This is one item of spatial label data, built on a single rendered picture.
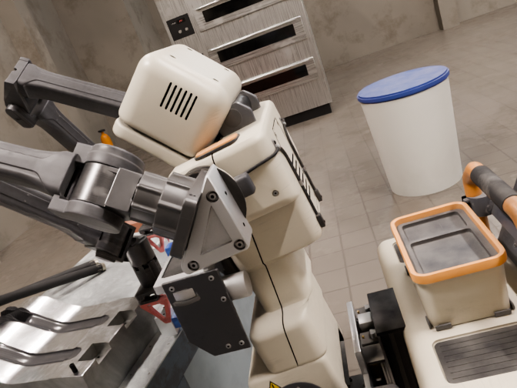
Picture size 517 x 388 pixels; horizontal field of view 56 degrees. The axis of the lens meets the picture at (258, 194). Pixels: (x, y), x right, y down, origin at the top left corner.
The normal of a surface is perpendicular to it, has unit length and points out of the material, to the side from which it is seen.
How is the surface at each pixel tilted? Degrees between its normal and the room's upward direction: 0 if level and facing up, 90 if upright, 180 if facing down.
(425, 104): 94
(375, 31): 90
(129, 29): 90
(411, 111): 94
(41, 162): 50
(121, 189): 59
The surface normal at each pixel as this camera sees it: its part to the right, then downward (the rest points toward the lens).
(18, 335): 0.12, -0.88
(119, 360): 0.90, -0.20
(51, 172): -0.06, -0.36
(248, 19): -0.10, 0.37
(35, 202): 0.69, -0.06
